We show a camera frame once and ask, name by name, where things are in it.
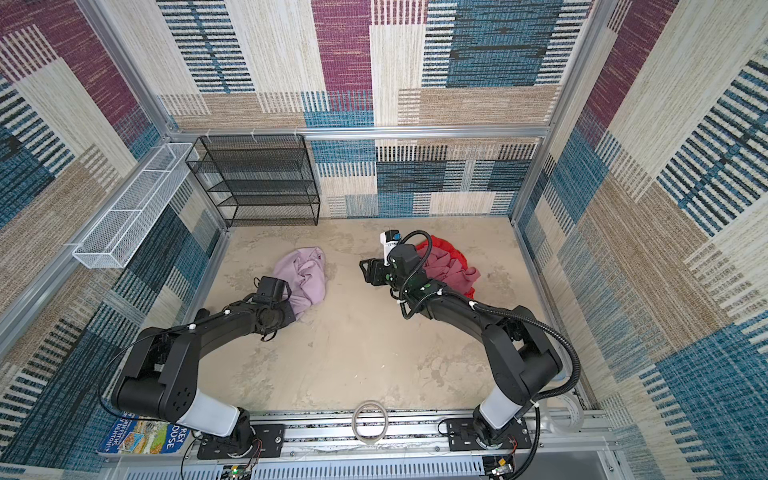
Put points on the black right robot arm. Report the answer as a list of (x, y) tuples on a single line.
[(528, 361)]

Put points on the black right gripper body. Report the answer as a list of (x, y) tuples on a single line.
[(383, 275)]

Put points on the white wire mesh basket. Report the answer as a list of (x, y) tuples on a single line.
[(113, 241)]

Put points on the black wire mesh shelf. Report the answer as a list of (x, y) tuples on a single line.
[(257, 180)]

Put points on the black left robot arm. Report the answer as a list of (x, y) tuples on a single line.
[(159, 379)]

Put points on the red cloth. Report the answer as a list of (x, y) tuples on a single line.
[(447, 249)]

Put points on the light pink cloth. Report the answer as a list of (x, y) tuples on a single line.
[(304, 272)]

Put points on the colourful book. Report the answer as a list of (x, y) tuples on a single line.
[(143, 437)]

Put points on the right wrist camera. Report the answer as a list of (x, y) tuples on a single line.
[(389, 239)]

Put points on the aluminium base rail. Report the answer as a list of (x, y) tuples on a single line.
[(402, 444)]

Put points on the mauve cloth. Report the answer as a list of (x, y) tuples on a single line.
[(450, 270)]

